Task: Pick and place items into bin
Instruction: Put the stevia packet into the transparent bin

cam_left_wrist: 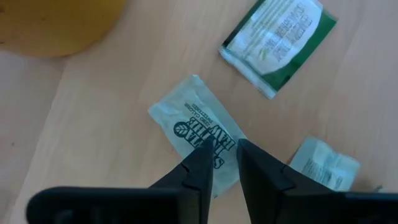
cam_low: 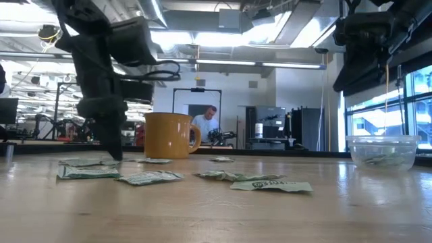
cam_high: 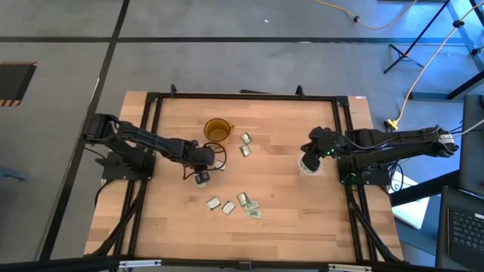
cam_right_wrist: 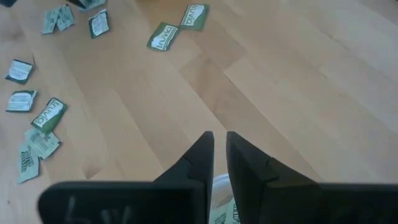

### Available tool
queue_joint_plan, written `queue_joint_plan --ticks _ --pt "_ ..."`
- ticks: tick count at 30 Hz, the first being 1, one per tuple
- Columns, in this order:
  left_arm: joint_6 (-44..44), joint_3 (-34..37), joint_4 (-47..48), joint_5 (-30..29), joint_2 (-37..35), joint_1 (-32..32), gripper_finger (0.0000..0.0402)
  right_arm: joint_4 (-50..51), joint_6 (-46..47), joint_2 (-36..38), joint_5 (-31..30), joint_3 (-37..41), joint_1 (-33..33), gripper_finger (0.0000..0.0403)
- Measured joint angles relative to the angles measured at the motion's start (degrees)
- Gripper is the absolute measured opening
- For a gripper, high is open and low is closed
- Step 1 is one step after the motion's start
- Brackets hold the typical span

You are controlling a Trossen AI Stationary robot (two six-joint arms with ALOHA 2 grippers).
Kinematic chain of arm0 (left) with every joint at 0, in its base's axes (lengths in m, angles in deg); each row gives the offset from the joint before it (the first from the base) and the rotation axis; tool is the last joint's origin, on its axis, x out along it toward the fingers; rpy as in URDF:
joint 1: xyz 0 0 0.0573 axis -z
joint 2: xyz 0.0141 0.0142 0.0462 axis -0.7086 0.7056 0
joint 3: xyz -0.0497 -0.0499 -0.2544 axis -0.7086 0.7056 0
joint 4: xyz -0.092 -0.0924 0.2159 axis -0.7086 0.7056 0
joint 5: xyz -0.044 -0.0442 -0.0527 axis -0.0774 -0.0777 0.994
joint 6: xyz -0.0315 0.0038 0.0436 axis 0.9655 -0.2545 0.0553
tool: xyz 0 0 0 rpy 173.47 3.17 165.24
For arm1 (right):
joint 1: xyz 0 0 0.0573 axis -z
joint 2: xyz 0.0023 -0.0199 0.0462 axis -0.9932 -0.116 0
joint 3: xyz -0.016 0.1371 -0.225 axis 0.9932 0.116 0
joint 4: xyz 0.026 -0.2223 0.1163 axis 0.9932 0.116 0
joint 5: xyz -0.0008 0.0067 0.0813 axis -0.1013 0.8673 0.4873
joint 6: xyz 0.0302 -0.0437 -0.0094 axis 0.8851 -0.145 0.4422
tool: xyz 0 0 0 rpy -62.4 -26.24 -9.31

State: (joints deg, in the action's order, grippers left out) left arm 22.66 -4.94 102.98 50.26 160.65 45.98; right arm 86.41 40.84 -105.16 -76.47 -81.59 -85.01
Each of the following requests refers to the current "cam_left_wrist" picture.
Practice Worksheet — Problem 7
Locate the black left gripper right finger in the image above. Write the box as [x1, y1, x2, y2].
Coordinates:
[236, 139, 332, 224]

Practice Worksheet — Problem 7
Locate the pale green stevia packet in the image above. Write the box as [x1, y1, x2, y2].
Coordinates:
[148, 74, 248, 198]

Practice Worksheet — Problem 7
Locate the pale small-print sweetener packet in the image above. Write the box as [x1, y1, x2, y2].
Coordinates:
[289, 136, 361, 192]

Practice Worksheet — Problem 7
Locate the yellow ceramic mug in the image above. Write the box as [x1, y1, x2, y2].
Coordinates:
[0, 0, 126, 58]

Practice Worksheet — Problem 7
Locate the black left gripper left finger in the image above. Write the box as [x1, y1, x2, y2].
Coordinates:
[149, 137, 215, 224]

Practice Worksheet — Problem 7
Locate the green white truvia packet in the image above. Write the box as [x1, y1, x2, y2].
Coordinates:
[218, 0, 339, 100]

